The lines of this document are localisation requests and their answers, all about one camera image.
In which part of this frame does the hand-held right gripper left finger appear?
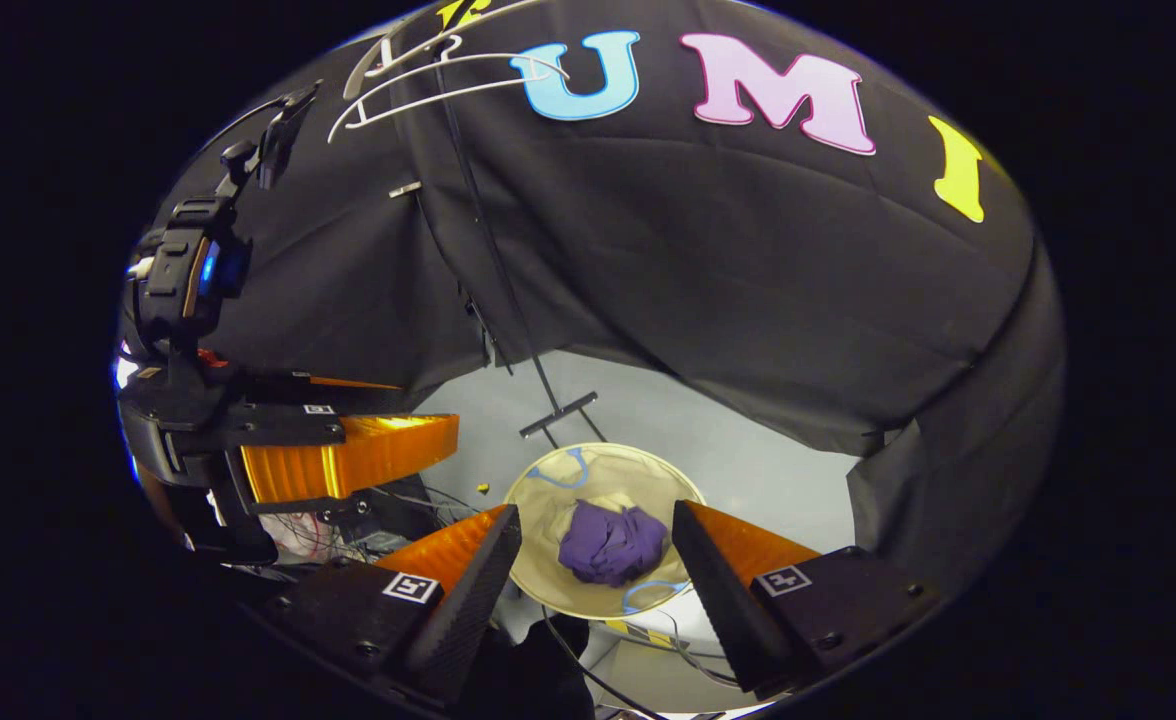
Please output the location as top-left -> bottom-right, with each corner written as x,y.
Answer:
248,503 -> 524,706

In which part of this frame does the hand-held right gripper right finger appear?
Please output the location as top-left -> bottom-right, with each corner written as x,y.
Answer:
672,500 -> 944,698

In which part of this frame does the round beige laundry hamper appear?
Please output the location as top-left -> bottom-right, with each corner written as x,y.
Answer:
504,442 -> 706,621

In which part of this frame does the purple corduroy jacket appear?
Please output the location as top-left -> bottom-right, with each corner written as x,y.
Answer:
558,500 -> 669,588

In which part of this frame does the black clothes rack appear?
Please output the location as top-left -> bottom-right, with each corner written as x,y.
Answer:
433,60 -> 601,448

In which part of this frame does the white plastic hanger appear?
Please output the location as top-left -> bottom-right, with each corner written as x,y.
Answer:
343,0 -> 549,101
326,52 -> 571,144

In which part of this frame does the black backdrop cloth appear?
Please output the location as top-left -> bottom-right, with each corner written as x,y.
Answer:
148,0 -> 1067,601

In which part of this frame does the black floor cable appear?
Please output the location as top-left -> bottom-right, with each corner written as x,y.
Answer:
540,605 -> 744,720

